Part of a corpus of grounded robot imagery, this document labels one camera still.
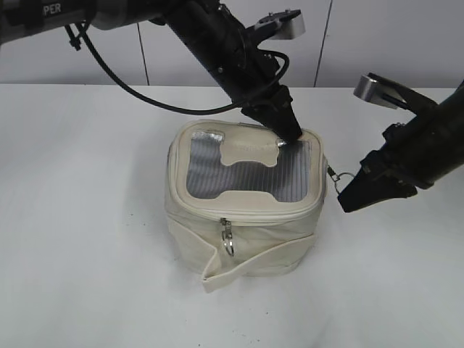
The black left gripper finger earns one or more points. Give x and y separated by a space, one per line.
282 122

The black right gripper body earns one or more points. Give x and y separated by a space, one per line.
381 174

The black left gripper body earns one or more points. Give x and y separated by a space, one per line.
271 106

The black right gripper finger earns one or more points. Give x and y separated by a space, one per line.
360 192
385 194

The cream bag with clear window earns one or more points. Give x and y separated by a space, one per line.
242 202

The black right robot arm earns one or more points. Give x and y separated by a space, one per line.
415 154

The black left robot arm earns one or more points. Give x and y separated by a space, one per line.
228 50

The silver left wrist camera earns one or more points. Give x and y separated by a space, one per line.
285 25

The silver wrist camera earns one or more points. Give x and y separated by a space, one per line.
285 25
374 89

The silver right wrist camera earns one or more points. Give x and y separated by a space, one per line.
374 89

